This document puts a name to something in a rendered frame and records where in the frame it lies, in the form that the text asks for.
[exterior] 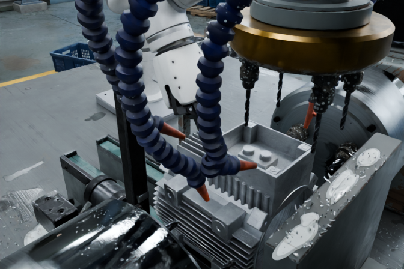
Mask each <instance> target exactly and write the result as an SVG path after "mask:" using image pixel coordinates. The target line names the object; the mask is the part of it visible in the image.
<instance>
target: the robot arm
mask: <svg viewBox="0 0 404 269"><path fill-rule="evenodd" d="M200 1H202V0H164V1H163V2H157V5H158V11H157V13H156V15H155V17H149V21H150V28H149V30H148V31H147V32H146V33H144V34H143V35H144V36H145V45H144V46H143V48H141V50H142V56H143V60H142V61H141V63H140V64H141V65H142V69H143V76H142V78H141V79H142V80H143V81H144V85H145V90H144V93H145V94H146V96H147V100H148V103H153V102H156V101H160V100H164V102H165V104H166V106H167V108H169V109H173V112H174V115H175V116H177V115H186V116H188V117H189V118H190V119H193V120H194V122H195V125H196V127H197V130H198V131H199V128H198V126H197V119H198V117H199V116H198V115H197V113H196V108H197V104H198V101H197V100H196V98H195V95H196V92H197V89H198V88H199V87H198V86H197V84H196V83H195V81H196V78H197V74H198V73H201V71H200V70H199V69H198V67H197V62H198V60H199V58H200V57H201V56H204V55H203V53H202V51H201V50H200V48H199V47H198V45H197V43H194V41H193V40H190V38H192V37H194V33H193V31H192V28H191V26H190V23H189V20H188V18H187V15H186V9H187V8H189V7H191V6H193V5H195V4H197V3H199V2H200ZM106 4H107V6H108V8H109V9H110V10H111V11H112V12H114V13H117V14H122V13H123V11H124V10H128V9H130V5H129V3H128V0H106ZM154 73H155V75H156V79H157V82H158V83H156V82H154V81H152V77H153V75H154ZM182 106H183V107H182Z"/></svg>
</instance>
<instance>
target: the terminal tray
mask: <svg viewBox="0 0 404 269"><path fill-rule="evenodd" d="M248 123H252V124H253V125H248V126H246V127H245V126H244V124H245V122H243V123H242V124H240V125H238V126H236V127H235V128H233V129H231V130H229V131H227V132H225V133H224V134H222V136H223V138H224V140H225V144H226V145H227V148H228V151H227V154H226V156H230V155H234V156H236V157H237V158H239V160H244V161H248V162H254V163H257V168H255V169H249V170H244V171H239V172H238V173H237V174H236V175H226V176H221V175H218V176H217V177H214V178H207V181H208V182H209V186H211V185H212V184H214V185H215V189H216V190H217V189H219V188H220V189H221V193H225V192H227V196H228V197H231V196H232V195H233V196H234V200H235V201H238V200H239V199H240V200H241V205H245V204H248V209H249V210H250V209H252V208H254V207H257V208H259V209H261V210H262V211H264V212H266V213H268V214H269V215H271V216H272V217H273V215H274V214H275V212H276V210H277V209H278V208H279V206H280V205H281V204H282V203H283V201H284V200H285V199H286V197H288V195H290V194H291V193H292V192H293V191H294V190H296V189H297V188H298V187H300V186H304V185H309V183H310V176H311V171H312V168H313V162H314V154H312V153H311V152H310V151H311V146H312V145H309V144H306V143H305V142H302V141H299V140H297V139H295V138H292V137H290V136H288V135H285V134H283V133H280V132H278V131H276V130H273V129H271V128H268V127H266V126H263V125H261V124H258V123H256V122H254V121H251V120H249V121H248ZM303 145H305V146H307V148H306V149H303V148H301V146H303ZM271 168H275V169H277V171H276V172H272V171H271V170H270V169H271ZM306 188H307V187H303V188H300V189H298V190H297V191H295V192H294V193H293V194H292V195H290V196H289V197H288V199H287V200H286V201H285V202H284V203H283V204H282V206H281V207H280V209H279V210H278V211H277V213H276V215H277V214H278V213H279V212H280V211H281V210H282V209H283V208H285V207H286V206H287V205H288V204H290V203H291V201H293V200H294V199H295V198H296V197H297V196H298V195H300V194H301V193H302V192H303V191H304V190H305V189H306ZM276 215H275V216H276Z"/></svg>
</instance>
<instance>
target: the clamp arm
mask: <svg viewBox="0 0 404 269"><path fill-rule="evenodd" d="M114 103H115V113H116V118H117V128H118V137H119V143H120V152H121V162H122V168H123V178H124V187H125V193H126V202H127V203H130V204H132V205H137V204H139V205H140V206H142V208H143V210H144V211H146V212H147V213H149V214H150V202H149V190H148V181H147V167H146V159H145V150H144V147H142V146H140V145H139V144H138V142H137V139H136V136H135V135H134V134H133V133H132V131H131V127H130V125H131V123H130V122H129V121H128V120H127V119H126V114H125V113H124V112H123V111H122V108H121V103H119V102H118V100H117V95H116V94H115V93H114Z"/></svg>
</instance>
